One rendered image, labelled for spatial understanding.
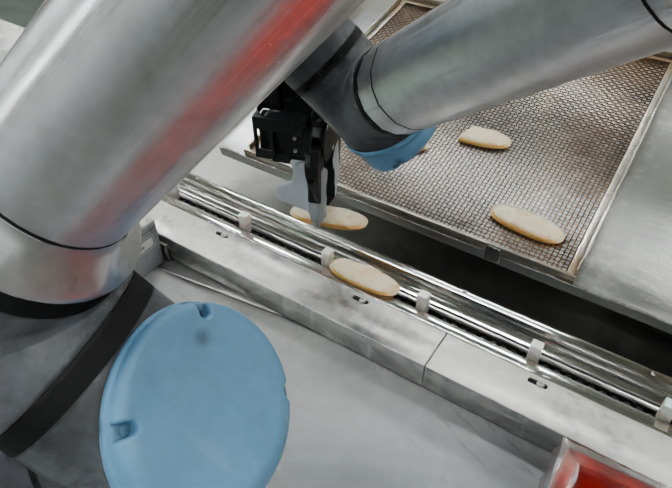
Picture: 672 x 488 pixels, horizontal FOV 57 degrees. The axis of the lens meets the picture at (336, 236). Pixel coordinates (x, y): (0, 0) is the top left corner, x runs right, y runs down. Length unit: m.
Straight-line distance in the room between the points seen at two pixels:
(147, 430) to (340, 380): 0.43
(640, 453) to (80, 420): 0.52
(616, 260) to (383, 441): 0.36
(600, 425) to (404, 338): 0.22
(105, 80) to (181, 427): 0.17
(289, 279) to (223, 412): 0.45
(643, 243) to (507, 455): 0.32
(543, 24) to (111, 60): 0.21
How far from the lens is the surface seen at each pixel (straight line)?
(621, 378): 0.75
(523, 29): 0.35
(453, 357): 0.70
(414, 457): 0.68
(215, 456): 0.34
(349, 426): 0.69
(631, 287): 0.80
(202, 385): 0.33
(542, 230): 0.81
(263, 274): 0.78
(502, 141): 0.93
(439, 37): 0.40
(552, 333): 0.75
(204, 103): 0.23
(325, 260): 0.80
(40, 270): 0.29
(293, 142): 0.68
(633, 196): 0.90
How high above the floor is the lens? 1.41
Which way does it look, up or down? 41 degrees down
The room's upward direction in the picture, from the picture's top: straight up
